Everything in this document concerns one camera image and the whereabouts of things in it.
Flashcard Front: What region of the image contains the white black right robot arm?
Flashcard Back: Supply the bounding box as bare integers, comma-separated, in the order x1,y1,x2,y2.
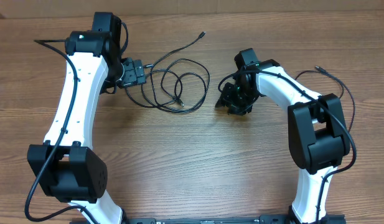
215,60,356,223

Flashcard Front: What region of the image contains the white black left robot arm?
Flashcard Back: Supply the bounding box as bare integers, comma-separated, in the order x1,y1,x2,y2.
24,29,129,223

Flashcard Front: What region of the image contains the black cable with barrel plug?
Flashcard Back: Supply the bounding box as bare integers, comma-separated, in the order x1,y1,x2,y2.
144,30,207,75

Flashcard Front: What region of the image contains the black thin USB cable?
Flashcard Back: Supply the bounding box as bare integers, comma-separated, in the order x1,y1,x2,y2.
294,65,357,131

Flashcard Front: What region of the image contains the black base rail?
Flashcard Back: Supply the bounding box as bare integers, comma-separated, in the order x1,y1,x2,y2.
70,215,347,224

